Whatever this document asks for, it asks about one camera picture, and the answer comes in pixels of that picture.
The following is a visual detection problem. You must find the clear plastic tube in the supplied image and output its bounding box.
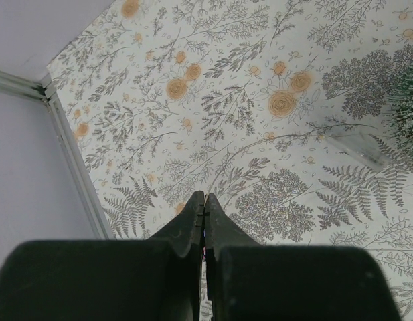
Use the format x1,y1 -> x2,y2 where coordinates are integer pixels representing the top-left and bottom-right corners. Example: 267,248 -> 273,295
326,130 -> 391,172

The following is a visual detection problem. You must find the floral patterned mat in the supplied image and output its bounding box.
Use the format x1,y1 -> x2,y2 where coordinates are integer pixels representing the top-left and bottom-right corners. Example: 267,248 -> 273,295
48,1 -> 413,320

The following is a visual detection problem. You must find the small frosted christmas tree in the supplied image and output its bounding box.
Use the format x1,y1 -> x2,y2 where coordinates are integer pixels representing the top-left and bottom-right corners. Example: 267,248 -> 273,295
388,62 -> 413,153

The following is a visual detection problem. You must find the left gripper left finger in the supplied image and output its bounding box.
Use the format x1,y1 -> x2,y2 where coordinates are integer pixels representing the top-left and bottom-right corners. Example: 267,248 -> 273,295
0,191 -> 204,320

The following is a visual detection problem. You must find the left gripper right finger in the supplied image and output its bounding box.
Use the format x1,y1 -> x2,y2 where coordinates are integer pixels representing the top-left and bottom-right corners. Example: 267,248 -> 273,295
205,194 -> 400,320

